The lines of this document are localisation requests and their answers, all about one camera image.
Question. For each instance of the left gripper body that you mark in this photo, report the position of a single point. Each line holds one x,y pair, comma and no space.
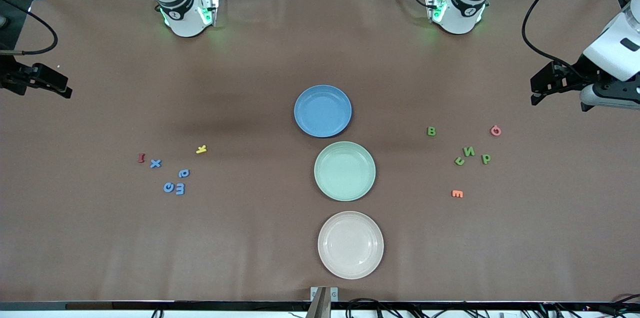
581,68

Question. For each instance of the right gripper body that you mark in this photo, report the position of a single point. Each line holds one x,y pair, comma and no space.
11,78

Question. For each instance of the green letter P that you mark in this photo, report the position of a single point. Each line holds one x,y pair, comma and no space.
485,159

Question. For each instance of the green letter N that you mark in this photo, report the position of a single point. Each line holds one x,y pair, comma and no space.
469,151

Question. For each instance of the green letter U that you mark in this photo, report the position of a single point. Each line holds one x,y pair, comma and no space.
459,161

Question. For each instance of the green letter B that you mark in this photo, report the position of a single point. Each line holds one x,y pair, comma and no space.
431,131

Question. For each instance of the blue letter X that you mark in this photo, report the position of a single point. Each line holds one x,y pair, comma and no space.
156,163

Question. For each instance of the blue letter G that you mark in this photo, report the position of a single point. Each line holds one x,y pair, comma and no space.
169,187

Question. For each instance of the blue letter Q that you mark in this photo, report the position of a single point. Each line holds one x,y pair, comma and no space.
184,173

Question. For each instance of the blue letter E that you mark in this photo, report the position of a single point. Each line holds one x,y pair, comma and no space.
180,188

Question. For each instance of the pink letter O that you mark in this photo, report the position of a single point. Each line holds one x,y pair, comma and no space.
495,131

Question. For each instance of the orange letter E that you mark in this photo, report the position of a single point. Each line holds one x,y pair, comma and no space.
457,193

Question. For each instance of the yellow letter K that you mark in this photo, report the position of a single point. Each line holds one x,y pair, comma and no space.
201,149

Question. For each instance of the green plate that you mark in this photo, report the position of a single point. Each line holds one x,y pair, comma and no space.
345,171

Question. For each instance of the blue plate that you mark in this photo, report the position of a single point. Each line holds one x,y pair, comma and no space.
322,111

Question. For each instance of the brown table cover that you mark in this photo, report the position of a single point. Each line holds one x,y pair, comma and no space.
250,238

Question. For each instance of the beige plate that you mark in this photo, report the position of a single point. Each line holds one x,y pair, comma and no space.
350,245

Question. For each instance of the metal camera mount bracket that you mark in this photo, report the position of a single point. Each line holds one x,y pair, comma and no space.
320,303

